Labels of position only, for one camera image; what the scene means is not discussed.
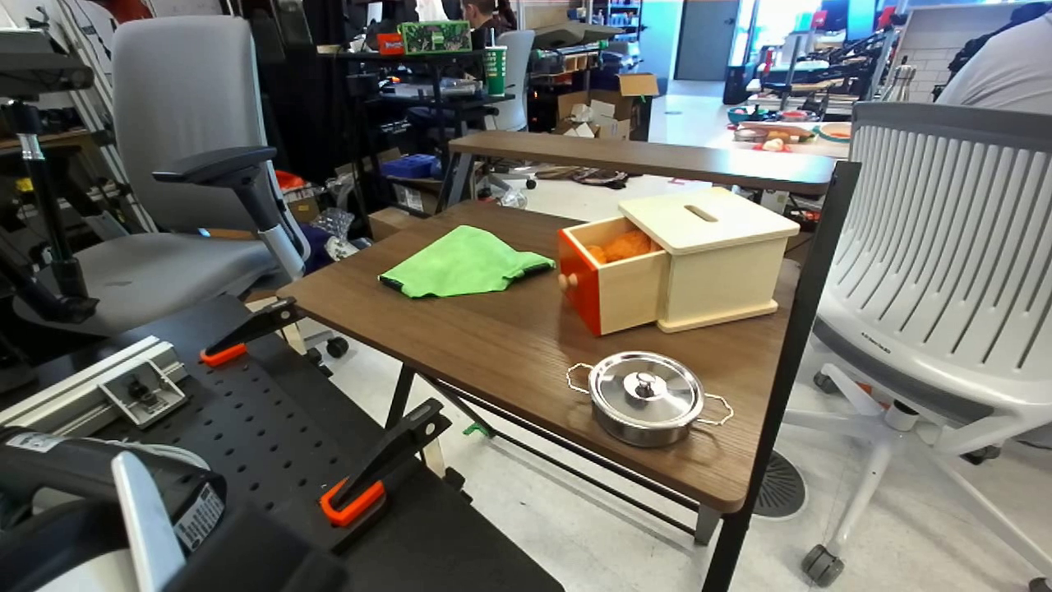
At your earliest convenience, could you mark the green towel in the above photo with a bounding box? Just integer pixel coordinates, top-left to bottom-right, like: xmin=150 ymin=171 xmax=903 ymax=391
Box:
xmin=379 ymin=222 xmax=560 ymax=301

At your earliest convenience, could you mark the black camera tripod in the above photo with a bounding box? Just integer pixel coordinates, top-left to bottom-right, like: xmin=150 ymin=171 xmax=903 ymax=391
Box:
xmin=0 ymin=29 xmax=99 ymax=323

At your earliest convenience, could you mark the black perforated breadboard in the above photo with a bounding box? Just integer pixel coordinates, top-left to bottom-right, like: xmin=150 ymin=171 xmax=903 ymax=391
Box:
xmin=0 ymin=289 xmax=568 ymax=592

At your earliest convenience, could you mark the steel pot with lid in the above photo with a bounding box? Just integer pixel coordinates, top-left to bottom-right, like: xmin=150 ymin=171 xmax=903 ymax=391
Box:
xmin=562 ymin=348 xmax=736 ymax=451

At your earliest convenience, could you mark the aluminium extrusion rail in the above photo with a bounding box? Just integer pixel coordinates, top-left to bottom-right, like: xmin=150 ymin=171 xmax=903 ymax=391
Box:
xmin=0 ymin=334 xmax=191 ymax=435

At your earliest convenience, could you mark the black orange clamp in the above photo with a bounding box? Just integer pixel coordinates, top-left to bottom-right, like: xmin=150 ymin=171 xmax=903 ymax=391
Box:
xmin=314 ymin=394 xmax=454 ymax=531
xmin=198 ymin=299 xmax=302 ymax=371

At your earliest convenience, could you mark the green can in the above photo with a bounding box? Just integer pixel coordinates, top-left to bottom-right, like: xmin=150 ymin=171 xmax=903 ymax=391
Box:
xmin=480 ymin=44 xmax=511 ymax=98

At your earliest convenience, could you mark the cardboard box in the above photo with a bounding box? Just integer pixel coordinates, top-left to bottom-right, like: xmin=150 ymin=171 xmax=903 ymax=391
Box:
xmin=614 ymin=68 xmax=664 ymax=103

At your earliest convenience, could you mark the white mesh office chair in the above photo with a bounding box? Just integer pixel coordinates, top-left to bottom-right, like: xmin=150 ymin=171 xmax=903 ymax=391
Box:
xmin=800 ymin=98 xmax=1052 ymax=592

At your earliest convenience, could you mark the cream wooden box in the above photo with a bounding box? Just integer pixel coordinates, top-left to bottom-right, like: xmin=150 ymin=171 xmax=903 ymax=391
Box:
xmin=619 ymin=183 xmax=806 ymax=334

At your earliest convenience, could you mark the orange wooden drawer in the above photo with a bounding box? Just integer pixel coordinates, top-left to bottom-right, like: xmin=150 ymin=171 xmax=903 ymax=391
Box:
xmin=552 ymin=215 xmax=668 ymax=337

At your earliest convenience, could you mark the person in grey shirt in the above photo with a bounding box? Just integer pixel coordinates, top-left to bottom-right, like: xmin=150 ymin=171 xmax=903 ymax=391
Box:
xmin=933 ymin=0 xmax=1052 ymax=118

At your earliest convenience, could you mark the grey office chair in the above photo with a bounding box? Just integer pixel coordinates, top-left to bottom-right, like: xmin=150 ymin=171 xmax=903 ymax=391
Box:
xmin=14 ymin=12 xmax=313 ymax=337

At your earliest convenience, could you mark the brown wooden table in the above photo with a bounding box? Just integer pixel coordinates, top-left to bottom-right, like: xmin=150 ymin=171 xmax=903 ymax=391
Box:
xmin=276 ymin=198 xmax=861 ymax=592

